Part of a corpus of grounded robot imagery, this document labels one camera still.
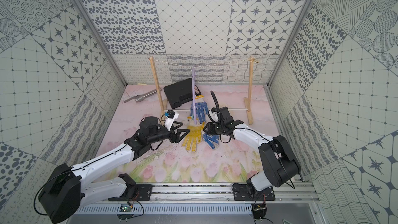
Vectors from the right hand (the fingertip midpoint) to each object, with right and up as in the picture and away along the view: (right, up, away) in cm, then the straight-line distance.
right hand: (207, 131), depth 88 cm
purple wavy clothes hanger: (-8, +20, +7) cm, 23 cm away
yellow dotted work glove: (-8, -3, +2) cm, 9 cm away
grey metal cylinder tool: (-48, +19, +21) cm, 55 cm away
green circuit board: (-39, -33, -17) cm, 54 cm away
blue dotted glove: (+3, -6, +2) cm, 7 cm away
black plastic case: (-20, +23, +23) cm, 38 cm away
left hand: (-9, +4, -13) cm, 17 cm away
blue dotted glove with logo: (-3, +12, +14) cm, 19 cm away
